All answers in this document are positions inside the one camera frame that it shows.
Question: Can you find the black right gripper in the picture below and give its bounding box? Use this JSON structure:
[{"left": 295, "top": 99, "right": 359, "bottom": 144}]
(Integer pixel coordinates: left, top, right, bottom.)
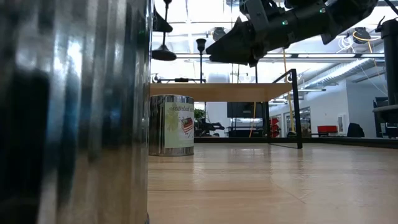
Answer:
[{"left": 205, "top": 1, "right": 332, "bottom": 68}]

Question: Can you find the silver labelled candle tin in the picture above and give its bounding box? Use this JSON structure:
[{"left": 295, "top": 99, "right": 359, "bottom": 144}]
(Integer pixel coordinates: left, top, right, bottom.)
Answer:
[
  {"left": 149, "top": 95, "right": 195, "bottom": 157},
  {"left": 0, "top": 0, "right": 153, "bottom": 224}
]

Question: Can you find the black monitor screen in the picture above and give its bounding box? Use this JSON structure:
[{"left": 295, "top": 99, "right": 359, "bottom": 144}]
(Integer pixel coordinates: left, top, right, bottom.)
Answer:
[{"left": 226, "top": 101, "right": 266, "bottom": 119}]

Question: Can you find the red background object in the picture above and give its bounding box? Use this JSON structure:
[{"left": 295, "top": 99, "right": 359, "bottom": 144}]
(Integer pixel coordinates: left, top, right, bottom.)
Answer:
[{"left": 271, "top": 117, "right": 280, "bottom": 138}]

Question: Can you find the black office chair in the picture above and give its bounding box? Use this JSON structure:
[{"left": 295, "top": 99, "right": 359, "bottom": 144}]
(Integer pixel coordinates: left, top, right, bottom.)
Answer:
[{"left": 346, "top": 123, "right": 366, "bottom": 138}]

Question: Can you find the black ceiling cord reel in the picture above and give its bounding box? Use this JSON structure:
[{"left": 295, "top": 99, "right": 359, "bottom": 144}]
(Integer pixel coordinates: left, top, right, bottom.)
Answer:
[
  {"left": 353, "top": 27, "right": 371, "bottom": 44},
  {"left": 212, "top": 27, "right": 226, "bottom": 42}
]

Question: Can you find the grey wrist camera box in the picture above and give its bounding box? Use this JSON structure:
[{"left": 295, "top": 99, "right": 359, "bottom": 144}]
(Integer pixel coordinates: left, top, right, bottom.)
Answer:
[{"left": 241, "top": 0, "right": 271, "bottom": 32}]

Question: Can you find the wooden shelf with black frame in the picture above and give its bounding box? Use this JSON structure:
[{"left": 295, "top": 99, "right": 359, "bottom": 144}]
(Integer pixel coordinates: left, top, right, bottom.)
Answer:
[{"left": 149, "top": 67, "right": 303, "bottom": 150}]

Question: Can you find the short yellow hanging cable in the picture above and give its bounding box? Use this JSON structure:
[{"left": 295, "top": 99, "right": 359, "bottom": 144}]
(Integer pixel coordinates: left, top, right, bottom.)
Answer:
[{"left": 248, "top": 101, "right": 257, "bottom": 138}]

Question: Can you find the long yellow hanging cable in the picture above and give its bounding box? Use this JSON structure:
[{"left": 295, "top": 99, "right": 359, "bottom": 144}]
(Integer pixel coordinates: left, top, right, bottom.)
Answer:
[{"left": 281, "top": 49, "right": 295, "bottom": 134}]

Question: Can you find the white cable bundle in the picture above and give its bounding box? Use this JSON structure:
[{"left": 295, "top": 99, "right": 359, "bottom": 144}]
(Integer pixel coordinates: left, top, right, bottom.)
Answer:
[{"left": 337, "top": 35, "right": 355, "bottom": 54}]

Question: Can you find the black table edge rail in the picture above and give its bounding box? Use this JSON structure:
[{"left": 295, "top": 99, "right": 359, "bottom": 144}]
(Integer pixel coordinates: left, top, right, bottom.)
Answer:
[{"left": 194, "top": 136, "right": 398, "bottom": 149}]

